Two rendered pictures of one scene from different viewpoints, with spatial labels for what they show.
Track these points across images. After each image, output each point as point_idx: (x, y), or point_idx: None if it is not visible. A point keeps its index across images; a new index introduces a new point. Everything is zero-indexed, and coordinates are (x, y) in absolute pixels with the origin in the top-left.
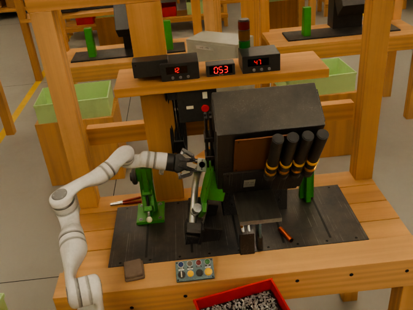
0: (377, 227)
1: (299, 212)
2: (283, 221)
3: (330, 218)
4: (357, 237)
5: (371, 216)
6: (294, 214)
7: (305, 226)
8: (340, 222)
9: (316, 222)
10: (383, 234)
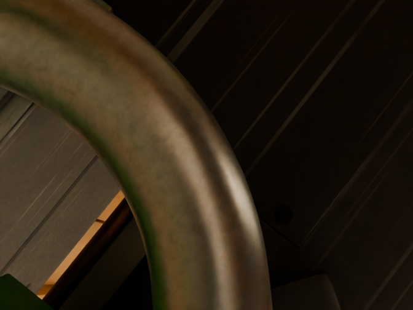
0: (80, 244)
1: (68, 144)
2: (3, 161)
3: (72, 203)
4: (29, 287)
5: (110, 208)
6: (54, 145)
7: (13, 211)
8: (66, 227)
9: (41, 208)
10: (64, 267)
